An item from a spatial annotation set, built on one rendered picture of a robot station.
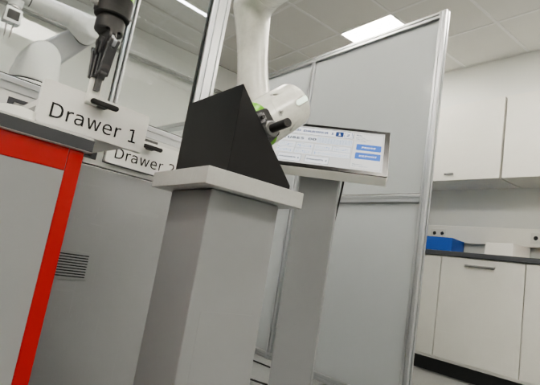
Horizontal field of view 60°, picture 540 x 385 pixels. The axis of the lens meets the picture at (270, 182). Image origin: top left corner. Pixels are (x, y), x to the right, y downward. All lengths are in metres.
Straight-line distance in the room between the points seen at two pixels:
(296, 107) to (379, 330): 1.52
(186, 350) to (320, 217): 0.96
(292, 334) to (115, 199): 0.83
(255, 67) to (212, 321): 0.78
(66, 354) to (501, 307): 2.79
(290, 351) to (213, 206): 0.95
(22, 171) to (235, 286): 0.51
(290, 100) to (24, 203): 0.69
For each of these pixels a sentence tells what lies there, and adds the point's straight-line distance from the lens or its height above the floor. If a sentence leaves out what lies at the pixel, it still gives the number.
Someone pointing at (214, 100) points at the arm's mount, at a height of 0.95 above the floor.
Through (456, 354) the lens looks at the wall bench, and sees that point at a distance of 3.76.
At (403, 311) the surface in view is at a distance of 2.43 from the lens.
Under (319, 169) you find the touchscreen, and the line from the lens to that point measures 1.79.
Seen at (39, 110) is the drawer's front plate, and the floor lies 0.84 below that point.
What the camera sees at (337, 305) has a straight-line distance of 2.71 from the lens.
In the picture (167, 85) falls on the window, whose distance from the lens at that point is 1.83.
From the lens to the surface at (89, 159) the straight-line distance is 1.64.
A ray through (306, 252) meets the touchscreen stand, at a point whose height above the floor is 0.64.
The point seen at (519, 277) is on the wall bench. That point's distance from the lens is 3.57.
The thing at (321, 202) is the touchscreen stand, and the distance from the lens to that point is 1.87.
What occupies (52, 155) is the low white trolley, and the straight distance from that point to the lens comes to 0.97.
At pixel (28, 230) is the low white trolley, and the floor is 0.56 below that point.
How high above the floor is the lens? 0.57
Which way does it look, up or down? 10 degrees up
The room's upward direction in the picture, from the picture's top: 10 degrees clockwise
